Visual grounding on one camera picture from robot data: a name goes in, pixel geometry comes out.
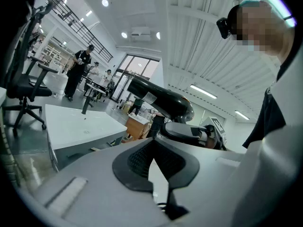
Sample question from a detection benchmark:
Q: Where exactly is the person's head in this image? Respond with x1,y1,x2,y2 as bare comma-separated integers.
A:
233,0,296,59

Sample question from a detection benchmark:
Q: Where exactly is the black metal railing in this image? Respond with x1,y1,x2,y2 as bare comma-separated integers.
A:
47,0,114,61

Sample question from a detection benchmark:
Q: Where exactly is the person's black clothing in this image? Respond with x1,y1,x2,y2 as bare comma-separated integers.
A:
242,44,296,149

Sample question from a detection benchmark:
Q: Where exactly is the black hair dryer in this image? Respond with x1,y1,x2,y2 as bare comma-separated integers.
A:
127,74,195,139

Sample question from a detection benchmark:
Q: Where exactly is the black office chair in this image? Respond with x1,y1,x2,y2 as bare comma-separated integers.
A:
1,1,59,137

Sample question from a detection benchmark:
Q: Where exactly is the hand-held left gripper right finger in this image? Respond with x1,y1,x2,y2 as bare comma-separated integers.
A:
154,137,248,227

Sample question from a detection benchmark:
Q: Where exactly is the long ceiling tube light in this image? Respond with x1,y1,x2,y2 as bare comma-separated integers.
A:
234,110,250,121
190,84,218,99

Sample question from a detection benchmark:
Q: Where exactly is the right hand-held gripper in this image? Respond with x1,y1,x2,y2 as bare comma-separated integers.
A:
160,117,228,151

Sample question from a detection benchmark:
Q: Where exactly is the cardboard box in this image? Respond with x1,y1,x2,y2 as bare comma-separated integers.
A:
122,101,133,114

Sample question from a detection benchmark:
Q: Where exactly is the round white table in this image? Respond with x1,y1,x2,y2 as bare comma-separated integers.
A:
84,82,107,96

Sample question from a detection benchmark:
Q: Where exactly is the black head camera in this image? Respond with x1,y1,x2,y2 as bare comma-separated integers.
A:
216,5,238,40

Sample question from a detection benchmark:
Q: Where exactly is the glass door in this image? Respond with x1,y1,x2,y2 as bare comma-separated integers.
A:
111,54,160,102

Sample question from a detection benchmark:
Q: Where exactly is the white sink basin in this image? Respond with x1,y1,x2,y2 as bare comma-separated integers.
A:
44,104,128,151

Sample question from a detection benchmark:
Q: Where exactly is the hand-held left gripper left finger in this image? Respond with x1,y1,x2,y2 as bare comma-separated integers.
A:
22,137,171,227

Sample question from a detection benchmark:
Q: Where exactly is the white air conditioner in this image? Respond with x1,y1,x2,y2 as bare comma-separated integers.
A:
130,26,152,42

